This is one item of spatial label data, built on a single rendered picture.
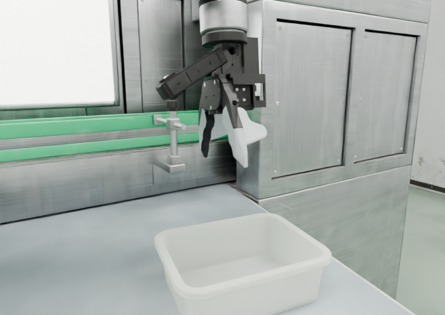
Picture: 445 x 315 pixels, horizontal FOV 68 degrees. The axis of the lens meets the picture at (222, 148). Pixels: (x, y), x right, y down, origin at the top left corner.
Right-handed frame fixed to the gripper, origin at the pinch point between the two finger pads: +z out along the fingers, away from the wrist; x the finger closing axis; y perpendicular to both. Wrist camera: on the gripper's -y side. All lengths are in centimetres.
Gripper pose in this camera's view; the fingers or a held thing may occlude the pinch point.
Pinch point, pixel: (218, 163)
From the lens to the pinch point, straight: 53.4
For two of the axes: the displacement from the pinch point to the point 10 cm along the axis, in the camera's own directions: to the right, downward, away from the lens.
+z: 0.5, 9.9, 1.0
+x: -4.2, -0.7, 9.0
